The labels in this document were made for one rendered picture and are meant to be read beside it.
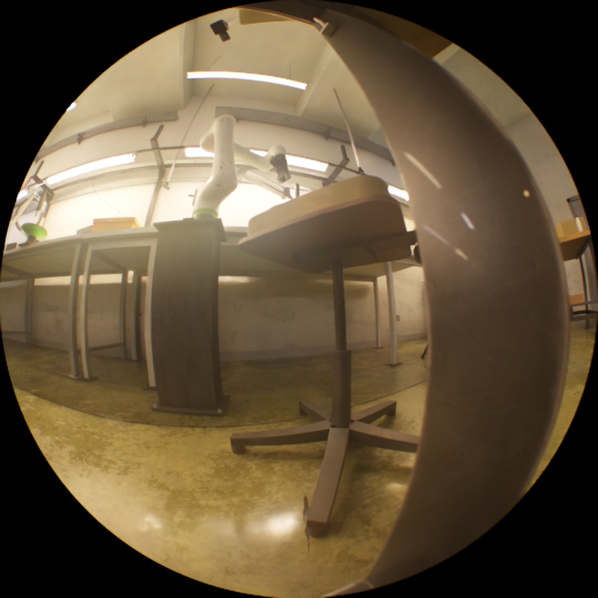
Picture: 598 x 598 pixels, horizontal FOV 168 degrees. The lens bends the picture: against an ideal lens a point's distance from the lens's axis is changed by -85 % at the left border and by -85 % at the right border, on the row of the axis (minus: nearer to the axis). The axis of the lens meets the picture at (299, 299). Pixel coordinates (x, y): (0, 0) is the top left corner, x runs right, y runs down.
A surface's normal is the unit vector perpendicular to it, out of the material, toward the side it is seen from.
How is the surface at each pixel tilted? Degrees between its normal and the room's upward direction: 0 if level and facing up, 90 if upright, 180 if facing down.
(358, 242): 90
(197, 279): 90
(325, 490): 8
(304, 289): 90
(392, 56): 90
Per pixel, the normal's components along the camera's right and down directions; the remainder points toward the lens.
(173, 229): 0.22, -0.11
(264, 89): 0.04, 0.99
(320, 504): -0.07, -1.00
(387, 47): -0.91, -0.01
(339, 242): -0.56, -0.07
